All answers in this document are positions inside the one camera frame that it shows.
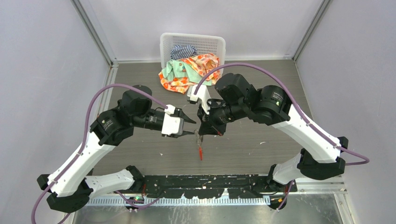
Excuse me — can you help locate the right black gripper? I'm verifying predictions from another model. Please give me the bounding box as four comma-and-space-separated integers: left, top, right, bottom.
196, 97, 247, 136

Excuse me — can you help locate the metal keyring holder red handle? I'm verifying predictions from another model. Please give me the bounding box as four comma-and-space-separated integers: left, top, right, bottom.
194, 129, 203, 161

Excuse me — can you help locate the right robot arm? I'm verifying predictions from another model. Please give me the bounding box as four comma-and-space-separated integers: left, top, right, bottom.
188, 73, 348, 192

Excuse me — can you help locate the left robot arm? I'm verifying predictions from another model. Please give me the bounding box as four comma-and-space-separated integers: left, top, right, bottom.
37, 85, 192, 213

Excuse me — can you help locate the mint green cloth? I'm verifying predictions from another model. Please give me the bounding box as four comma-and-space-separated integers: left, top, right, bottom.
159, 59, 206, 87

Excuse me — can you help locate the orange floral cloth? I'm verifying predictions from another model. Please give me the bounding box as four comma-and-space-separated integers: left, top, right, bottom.
158, 53, 220, 94

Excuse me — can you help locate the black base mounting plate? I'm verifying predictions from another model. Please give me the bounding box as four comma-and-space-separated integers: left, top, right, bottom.
113, 174, 297, 200

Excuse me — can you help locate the blue striped cloth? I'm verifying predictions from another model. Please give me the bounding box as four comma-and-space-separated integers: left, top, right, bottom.
170, 45, 198, 60

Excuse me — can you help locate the white plastic laundry basket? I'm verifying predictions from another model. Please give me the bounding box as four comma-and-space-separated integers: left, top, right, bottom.
160, 33, 226, 68

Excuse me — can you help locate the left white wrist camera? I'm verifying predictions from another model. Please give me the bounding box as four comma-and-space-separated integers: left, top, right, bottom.
161, 105, 184, 138

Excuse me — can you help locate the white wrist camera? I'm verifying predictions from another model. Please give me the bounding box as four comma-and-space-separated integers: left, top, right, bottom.
161, 105, 184, 138
186, 84, 210, 115

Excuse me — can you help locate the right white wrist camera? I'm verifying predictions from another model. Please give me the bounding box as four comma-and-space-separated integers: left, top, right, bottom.
186, 84, 210, 115

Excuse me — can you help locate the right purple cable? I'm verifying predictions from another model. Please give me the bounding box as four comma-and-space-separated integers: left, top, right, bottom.
193, 62, 370, 211

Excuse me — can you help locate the purple cable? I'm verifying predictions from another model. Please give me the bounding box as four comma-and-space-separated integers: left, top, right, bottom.
193, 62, 370, 211
31, 83, 169, 224

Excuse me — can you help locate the white slotted cable duct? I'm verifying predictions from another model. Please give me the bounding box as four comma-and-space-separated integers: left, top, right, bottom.
86, 195, 270, 206

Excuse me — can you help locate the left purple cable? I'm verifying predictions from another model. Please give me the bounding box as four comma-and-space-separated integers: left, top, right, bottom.
31, 83, 169, 224

